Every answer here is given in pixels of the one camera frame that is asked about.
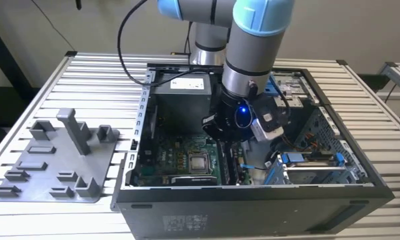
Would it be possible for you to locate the black graphics card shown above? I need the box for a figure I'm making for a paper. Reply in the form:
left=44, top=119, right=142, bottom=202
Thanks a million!
left=170, top=174, right=218, bottom=186

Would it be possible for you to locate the CPU socket metal cover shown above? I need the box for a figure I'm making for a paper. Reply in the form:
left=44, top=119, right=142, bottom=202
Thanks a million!
left=185, top=149, right=213, bottom=175

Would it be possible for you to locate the green motherboard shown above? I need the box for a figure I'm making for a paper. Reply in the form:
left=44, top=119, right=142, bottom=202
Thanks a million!
left=132, top=132, right=254, bottom=186

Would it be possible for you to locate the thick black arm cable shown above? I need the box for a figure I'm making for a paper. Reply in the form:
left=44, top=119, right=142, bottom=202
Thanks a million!
left=116, top=0, right=228, bottom=87

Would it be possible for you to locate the grey power supply unit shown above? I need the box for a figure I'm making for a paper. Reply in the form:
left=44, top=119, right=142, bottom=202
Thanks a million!
left=150, top=74, right=221, bottom=134

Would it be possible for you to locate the perforated metal disk cage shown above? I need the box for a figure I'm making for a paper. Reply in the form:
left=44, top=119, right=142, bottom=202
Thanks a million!
left=285, top=106, right=369, bottom=185

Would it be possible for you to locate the silver CPU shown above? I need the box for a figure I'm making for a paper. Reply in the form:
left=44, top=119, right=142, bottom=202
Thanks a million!
left=189, top=156, right=209, bottom=173

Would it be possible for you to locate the metal drive cage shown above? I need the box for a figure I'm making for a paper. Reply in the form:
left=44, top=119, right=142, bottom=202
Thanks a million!
left=270, top=70, right=321, bottom=138

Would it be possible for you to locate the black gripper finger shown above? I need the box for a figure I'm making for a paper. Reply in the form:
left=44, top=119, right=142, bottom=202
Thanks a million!
left=200, top=113, right=233, bottom=149

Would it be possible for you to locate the blue plastic drive latch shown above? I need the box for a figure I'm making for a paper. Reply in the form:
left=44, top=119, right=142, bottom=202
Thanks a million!
left=268, top=74, right=281, bottom=97

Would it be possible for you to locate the aluminium side table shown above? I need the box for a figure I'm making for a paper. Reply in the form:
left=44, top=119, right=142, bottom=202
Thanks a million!
left=375, top=61, right=400, bottom=101

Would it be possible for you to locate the thin black hanging cable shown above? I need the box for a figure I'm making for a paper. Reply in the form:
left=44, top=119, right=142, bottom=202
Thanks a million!
left=185, top=21, right=194, bottom=55

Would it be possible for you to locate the black box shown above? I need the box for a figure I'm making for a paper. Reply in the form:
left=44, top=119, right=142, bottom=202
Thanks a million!
left=357, top=73, right=391, bottom=94

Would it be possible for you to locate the grey plastic parts rack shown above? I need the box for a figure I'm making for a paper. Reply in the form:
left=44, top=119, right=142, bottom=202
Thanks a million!
left=0, top=107, right=121, bottom=204

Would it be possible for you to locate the black camera cable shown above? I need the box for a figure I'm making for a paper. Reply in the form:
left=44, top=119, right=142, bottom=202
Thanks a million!
left=272, top=79, right=293, bottom=111

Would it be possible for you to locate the black open PC case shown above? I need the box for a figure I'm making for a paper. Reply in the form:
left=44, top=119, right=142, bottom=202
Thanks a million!
left=109, top=61, right=396, bottom=239

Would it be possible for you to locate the hard disk in blue carrier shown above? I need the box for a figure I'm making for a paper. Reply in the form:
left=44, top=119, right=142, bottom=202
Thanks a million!
left=264, top=151, right=348, bottom=185

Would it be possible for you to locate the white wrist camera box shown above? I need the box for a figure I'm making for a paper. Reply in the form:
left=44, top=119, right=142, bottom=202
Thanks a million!
left=248, top=96, right=285, bottom=143

